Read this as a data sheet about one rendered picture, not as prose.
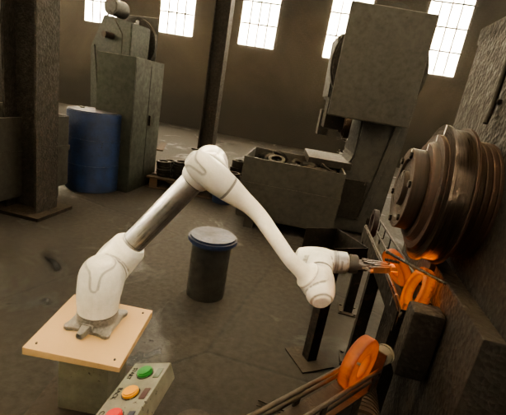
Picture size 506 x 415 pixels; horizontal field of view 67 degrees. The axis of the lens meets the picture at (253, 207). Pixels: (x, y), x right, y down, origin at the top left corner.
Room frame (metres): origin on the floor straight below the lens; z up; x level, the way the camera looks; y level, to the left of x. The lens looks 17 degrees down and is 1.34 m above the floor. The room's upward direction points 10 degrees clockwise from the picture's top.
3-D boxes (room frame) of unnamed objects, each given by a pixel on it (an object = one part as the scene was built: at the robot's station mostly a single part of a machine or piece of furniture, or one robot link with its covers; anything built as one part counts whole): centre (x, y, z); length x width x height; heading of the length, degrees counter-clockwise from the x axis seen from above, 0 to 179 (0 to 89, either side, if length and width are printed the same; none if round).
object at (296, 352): (1.82, -0.44, 0.36); 0.26 x 0.20 x 0.72; 26
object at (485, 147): (1.29, -0.70, 1.11); 0.47 x 0.10 x 0.47; 171
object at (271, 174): (4.13, -0.37, 0.39); 1.03 x 0.83 x 0.79; 85
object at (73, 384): (1.30, 0.54, 0.16); 0.40 x 0.40 x 0.31; 89
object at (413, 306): (1.07, -0.59, 0.68); 0.11 x 0.08 x 0.24; 81
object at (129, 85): (4.60, 1.63, 0.75); 0.70 x 0.48 x 1.50; 171
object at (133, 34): (8.60, 3.23, 1.36); 1.37 x 1.16 x 2.71; 71
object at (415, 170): (1.32, -0.52, 1.11); 0.28 x 0.06 x 0.28; 171
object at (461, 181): (1.30, -0.62, 1.11); 0.47 x 0.06 x 0.47; 171
